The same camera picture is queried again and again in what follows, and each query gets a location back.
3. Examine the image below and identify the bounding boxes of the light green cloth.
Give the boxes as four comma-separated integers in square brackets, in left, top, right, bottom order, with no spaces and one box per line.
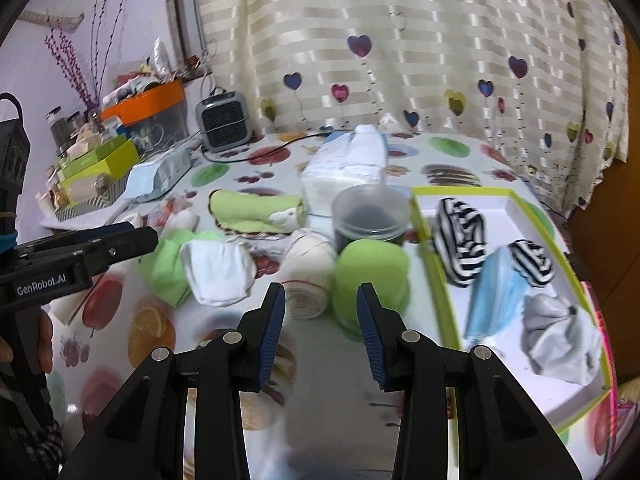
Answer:
[139,229,222,309]

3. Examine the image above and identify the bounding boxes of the white towel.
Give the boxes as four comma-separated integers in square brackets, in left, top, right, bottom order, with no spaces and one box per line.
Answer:
[162,208,200,236]

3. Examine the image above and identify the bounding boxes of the blue face mask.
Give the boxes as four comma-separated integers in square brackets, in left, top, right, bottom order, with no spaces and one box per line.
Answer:
[464,246,529,344]

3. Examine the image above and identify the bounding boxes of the green towel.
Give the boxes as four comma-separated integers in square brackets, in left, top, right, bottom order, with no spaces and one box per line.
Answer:
[208,190,306,234]

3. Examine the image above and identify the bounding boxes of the black white striped sock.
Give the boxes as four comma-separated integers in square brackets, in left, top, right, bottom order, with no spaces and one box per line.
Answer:
[433,197,487,287]

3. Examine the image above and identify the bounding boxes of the grey work glove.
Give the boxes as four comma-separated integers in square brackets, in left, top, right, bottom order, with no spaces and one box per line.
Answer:
[523,294,602,386]

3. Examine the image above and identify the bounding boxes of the plaid sleeve forearm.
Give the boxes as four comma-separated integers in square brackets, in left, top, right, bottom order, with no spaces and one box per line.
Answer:
[1,389,63,479]

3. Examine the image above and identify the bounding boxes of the person's left hand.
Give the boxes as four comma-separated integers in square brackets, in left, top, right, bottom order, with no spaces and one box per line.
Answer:
[0,309,56,376]

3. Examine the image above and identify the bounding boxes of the chevron patterned box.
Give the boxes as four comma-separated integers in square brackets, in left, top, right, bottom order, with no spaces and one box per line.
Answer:
[54,174,128,221]

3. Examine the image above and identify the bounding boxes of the white curved plastic piece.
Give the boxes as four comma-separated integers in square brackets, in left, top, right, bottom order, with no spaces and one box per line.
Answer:
[49,212,143,326]

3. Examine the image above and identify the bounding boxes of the green cardboard box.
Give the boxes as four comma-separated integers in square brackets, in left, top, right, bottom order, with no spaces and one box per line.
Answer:
[58,134,139,190]

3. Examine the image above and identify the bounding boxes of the blue wet wipes pack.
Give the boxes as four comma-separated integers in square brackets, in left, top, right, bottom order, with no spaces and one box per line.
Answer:
[122,146,192,203]

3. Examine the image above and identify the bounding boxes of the green lidded jar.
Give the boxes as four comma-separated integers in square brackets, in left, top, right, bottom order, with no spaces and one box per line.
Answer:
[332,240,410,336]

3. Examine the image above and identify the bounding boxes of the green rimmed white tray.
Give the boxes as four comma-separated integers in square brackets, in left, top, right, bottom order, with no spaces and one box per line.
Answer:
[412,186,614,432]

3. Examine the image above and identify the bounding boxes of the clear lidded container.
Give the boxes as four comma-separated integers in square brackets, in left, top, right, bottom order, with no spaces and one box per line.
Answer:
[331,184,410,252]

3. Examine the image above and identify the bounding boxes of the orange storage box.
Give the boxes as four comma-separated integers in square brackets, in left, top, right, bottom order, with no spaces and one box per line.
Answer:
[100,80,186,126]

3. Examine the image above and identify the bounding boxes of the grey small heater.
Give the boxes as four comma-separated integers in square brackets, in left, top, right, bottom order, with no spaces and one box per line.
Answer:
[195,91,253,153]

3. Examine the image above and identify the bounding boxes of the purple decorative twigs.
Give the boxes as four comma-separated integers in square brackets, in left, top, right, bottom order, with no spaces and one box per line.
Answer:
[43,0,128,110]

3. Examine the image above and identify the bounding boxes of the white tissue pack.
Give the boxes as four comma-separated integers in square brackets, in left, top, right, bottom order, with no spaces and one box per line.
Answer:
[300,125,388,217]

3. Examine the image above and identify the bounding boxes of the wooden wardrobe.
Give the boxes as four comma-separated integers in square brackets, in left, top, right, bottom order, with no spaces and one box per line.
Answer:
[570,38,639,384]

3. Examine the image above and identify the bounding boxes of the heart patterned curtain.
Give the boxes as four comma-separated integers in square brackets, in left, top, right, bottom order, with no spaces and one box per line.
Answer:
[196,0,629,210]

